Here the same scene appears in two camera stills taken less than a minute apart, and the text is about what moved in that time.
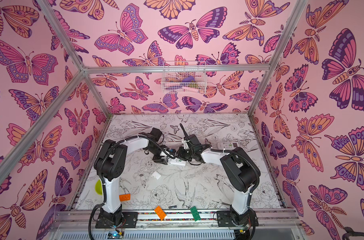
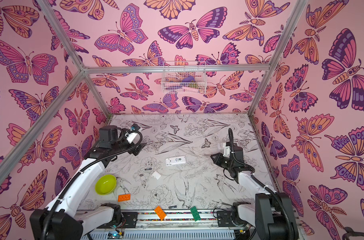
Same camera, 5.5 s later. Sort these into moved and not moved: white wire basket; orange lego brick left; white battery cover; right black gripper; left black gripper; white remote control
Moved: left black gripper; right black gripper
Not moved: orange lego brick left; white wire basket; white remote control; white battery cover
